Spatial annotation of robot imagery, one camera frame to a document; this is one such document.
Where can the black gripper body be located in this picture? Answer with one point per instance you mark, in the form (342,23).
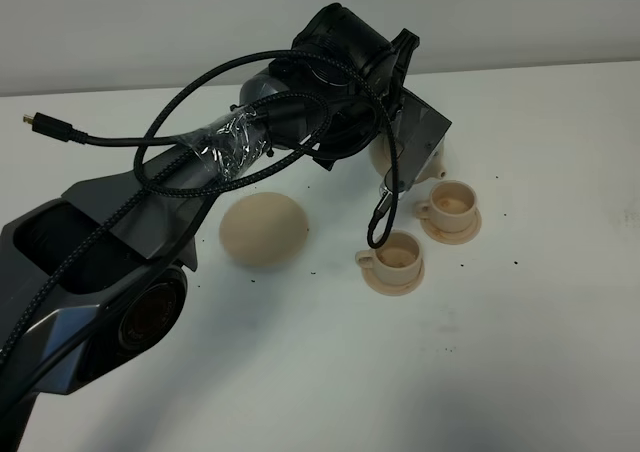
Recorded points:
(357,122)

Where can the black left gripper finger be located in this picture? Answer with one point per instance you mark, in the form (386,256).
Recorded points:
(400,51)

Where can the beige ceramic teapot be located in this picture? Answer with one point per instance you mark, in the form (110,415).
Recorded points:
(420,157)

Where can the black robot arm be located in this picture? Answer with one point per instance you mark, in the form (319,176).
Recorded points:
(97,276)

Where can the large beige teapot saucer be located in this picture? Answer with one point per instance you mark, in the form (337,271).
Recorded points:
(263,230)

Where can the far beige teacup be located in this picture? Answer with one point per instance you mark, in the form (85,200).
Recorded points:
(451,207)

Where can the beige teacup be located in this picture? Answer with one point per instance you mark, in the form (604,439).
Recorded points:
(396,263)
(451,207)

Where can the near beige teacup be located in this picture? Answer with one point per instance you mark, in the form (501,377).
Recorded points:
(396,263)

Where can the far beige cup saucer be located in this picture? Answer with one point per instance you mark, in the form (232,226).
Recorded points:
(453,238)

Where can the beige cup saucer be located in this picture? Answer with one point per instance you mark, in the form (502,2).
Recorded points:
(392,290)
(453,238)

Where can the near beige cup saucer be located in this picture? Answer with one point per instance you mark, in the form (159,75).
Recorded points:
(392,290)

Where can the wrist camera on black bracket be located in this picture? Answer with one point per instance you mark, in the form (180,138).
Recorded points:
(415,115)

